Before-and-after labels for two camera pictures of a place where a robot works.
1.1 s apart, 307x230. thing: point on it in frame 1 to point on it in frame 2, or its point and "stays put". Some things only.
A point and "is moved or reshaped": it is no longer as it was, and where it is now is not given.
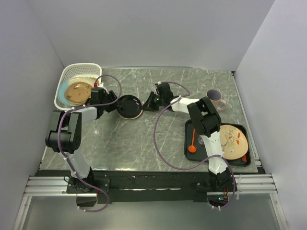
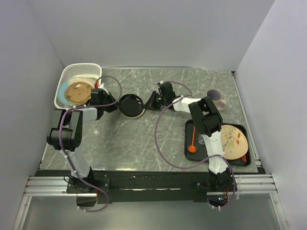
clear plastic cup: x=201 y=141 stays put
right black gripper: x=147 y=105 stays put
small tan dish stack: x=81 y=83 stays put
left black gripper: x=111 y=95 stays put
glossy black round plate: x=129 y=107 is moved or reshaped
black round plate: x=77 y=92 is moved or reshaped
